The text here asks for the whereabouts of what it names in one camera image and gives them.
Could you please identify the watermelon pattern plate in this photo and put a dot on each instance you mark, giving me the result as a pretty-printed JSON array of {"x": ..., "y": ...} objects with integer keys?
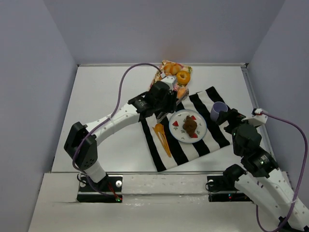
[{"x": 178, "y": 119}]

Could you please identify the small round bread roll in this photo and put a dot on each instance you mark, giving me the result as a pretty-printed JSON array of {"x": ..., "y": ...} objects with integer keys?
[{"x": 180, "y": 92}]

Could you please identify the orange plastic knife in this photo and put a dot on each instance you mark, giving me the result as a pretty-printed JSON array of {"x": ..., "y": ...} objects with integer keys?
[{"x": 166, "y": 146}]

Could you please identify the orange plastic fork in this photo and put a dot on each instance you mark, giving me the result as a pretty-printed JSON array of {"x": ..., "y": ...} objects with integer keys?
[{"x": 159, "y": 131}]

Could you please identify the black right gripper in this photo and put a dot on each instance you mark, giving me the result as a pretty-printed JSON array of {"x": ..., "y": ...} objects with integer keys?
[{"x": 227, "y": 117}]

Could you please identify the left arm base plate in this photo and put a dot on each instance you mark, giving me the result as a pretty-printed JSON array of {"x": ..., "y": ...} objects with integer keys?
[{"x": 108, "y": 191}]

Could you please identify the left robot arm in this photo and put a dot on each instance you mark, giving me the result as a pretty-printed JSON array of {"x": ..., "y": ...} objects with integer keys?
[{"x": 83, "y": 140}]

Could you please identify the orange bagel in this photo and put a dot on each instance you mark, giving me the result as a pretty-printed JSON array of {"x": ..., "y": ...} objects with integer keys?
[{"x": 183, "y": 77}]

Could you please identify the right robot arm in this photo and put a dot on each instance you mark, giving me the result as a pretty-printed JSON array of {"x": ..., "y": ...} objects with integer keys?
[{"x": 259, "y": 176}]

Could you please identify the orange plastic spoon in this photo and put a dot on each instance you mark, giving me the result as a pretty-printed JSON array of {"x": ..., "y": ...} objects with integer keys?
[{"x": 159, "y": 128}]

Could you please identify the brown chocolate croissant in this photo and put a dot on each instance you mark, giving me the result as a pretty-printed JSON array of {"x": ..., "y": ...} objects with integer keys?
[{"x": 190, "y": 126}]

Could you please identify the black white striped cloth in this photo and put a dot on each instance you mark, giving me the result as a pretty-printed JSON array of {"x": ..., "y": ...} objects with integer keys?
[{"x": 181, "y": 153}]

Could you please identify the large striped bread roll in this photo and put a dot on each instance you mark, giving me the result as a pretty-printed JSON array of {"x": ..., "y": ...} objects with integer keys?
[{"x": 172, "y": 68}]

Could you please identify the metal serving tongs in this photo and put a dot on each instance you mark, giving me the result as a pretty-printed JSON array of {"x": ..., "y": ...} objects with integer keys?
[{"x": 183, "y": 96}]

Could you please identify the floral rectangular tray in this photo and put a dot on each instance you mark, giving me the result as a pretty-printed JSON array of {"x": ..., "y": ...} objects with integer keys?
[{"x": 160, "y": 74}]

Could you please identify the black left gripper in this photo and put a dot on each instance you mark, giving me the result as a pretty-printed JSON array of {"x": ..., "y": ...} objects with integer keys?
[{"x": 172, "y": 102}]

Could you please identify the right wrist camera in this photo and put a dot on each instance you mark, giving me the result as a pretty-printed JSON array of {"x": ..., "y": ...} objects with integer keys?
[{"x": 257, "y": 119}]

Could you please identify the lilac plastic cup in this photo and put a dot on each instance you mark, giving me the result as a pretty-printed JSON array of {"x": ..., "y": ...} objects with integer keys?
[{"x": 217, "y": 107}]

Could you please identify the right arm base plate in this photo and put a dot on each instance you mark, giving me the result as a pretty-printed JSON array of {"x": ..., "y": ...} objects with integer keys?
[{"x": 221, "y": 190}]

